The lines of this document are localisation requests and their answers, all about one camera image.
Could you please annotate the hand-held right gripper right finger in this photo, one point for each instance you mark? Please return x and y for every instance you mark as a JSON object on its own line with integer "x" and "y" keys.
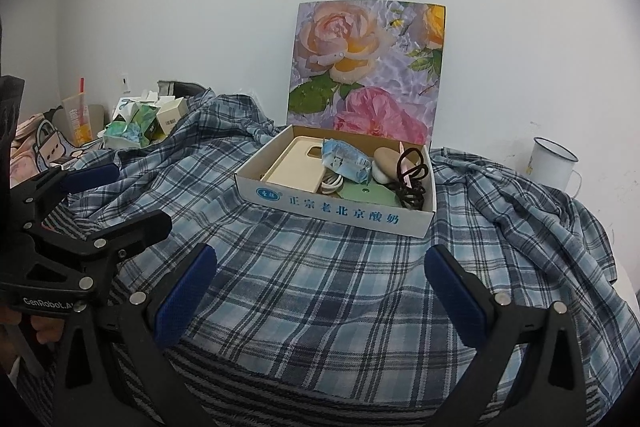
{"x": 455, "y": 294}

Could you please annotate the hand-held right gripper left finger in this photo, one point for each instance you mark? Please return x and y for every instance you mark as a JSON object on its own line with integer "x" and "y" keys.
{"x": 185, "y": 294}

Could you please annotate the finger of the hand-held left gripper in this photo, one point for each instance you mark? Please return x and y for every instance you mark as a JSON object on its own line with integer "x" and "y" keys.
{"x": 95, "y": 177}
{"x": 145, "y": 227}

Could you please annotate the green felt pouch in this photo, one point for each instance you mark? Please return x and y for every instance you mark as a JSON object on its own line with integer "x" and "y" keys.
{"x": 370, "y": 196}

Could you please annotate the white cardboard box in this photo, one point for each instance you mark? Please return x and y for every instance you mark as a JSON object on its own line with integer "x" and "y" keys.
{"x": 340, "y": 219}

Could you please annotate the black hair band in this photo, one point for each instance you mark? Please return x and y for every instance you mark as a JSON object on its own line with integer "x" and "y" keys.
{"x": 417, "y": 153}

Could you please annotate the pink hair stick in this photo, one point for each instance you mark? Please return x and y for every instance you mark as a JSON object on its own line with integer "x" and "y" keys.
{"x": 404, "y": 157}

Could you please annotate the beige round pad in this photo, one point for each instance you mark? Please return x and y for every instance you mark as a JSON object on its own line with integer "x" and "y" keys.
{"x": 387, "y": 157}

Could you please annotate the beige phone case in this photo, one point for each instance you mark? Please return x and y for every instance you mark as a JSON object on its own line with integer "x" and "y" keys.
{"x": 295, "y": 167}

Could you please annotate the blue plastic packet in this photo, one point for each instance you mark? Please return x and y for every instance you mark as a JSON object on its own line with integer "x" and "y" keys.
{"x": 345, "y": 162}

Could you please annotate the person's left hand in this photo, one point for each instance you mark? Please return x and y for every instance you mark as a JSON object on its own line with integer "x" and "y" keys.
{"x": 47, "y": 329}

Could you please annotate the cartoon printed bag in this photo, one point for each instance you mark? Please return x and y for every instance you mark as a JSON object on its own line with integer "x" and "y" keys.
{"x": 45, "y": 147}

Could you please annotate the drink cup with red straw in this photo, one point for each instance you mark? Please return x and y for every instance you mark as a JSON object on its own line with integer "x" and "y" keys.
{"x": 77, "y": 119}

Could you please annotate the green tissue pack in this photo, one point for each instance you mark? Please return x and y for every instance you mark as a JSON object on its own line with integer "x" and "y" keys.
{"x": 130, "y": 127}

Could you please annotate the white carton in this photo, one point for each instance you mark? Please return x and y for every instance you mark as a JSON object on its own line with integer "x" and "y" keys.
{"x": 125, "y": 107}

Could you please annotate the small white box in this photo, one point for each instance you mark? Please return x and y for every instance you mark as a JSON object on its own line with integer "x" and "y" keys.
{"x": 170, "y": 114}

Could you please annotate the blue plaid shirt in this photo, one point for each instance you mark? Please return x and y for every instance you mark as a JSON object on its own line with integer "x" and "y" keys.
{"x": 350, "y": 267}

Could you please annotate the dark grey bag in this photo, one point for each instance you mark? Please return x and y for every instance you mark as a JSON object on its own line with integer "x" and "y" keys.
{"x": 182, "y": 88}

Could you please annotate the white enamel mug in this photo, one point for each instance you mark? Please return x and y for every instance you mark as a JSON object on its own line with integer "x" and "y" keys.
{"x": 550, "y": 167}

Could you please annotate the floral printed board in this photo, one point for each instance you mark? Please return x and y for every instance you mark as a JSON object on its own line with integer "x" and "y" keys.
{"x": 360, "y": 57}

